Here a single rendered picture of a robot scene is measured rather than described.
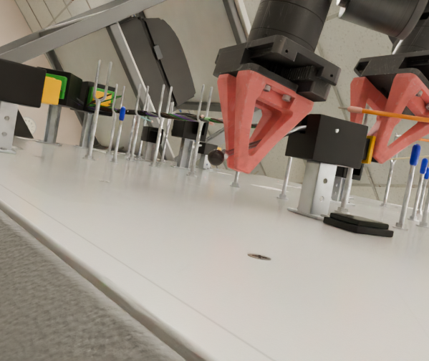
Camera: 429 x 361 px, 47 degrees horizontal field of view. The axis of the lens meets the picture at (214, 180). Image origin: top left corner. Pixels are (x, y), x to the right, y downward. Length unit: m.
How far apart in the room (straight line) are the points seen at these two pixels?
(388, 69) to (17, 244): 0.40
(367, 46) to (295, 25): 2.86
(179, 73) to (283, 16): 1.14
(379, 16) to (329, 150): 0.12
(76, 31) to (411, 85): 0.97
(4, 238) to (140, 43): 1.31
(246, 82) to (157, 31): 1.13
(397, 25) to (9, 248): 0.36
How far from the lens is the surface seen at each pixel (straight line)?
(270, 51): 0.39
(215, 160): 0.40
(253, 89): 0.39
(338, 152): 0.45
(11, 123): 0.60
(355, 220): 0.40
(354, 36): 3.29
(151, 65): 1.48
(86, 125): 1.13
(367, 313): 0.17
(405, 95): 0.48
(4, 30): 8.18
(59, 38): 1.30
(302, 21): 0.41
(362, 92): 0.52
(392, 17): 0.45
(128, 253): 0.18
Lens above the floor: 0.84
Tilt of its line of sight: 27 degrees up
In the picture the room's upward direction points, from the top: 56 degrees clockwise
